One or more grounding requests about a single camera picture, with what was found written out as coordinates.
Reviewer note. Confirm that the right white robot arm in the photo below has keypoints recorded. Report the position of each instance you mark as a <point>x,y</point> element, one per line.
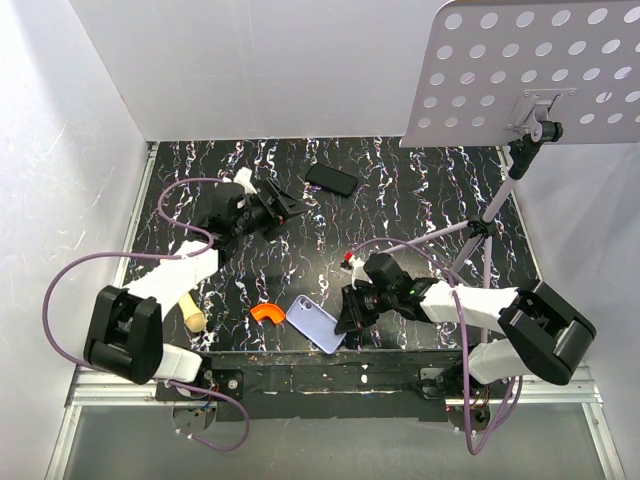
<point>540,333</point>

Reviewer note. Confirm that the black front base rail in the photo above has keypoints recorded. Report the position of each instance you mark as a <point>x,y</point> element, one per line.
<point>346,385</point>

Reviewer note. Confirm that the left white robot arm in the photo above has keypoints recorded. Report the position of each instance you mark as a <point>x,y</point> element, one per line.
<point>125,335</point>

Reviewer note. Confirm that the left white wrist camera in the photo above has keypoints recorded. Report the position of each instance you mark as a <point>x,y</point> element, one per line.
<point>244,178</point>

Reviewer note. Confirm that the lavender phone case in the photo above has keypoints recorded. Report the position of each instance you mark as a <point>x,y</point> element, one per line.
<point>315,324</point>

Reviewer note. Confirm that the perforated music stand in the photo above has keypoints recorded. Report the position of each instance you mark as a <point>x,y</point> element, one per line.
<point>565,74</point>

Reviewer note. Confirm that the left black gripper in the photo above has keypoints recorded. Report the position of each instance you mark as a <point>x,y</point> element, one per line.
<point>282,207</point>

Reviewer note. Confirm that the black phone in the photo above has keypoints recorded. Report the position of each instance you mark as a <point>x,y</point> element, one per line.
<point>331,180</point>

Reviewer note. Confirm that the orange curved pipe piece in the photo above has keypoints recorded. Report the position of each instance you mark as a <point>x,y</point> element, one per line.
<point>268,312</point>

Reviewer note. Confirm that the cream wooden pestle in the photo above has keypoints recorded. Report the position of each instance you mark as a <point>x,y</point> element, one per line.
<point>193,316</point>

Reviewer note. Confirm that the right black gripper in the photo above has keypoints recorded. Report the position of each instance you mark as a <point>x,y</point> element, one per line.
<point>351,315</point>

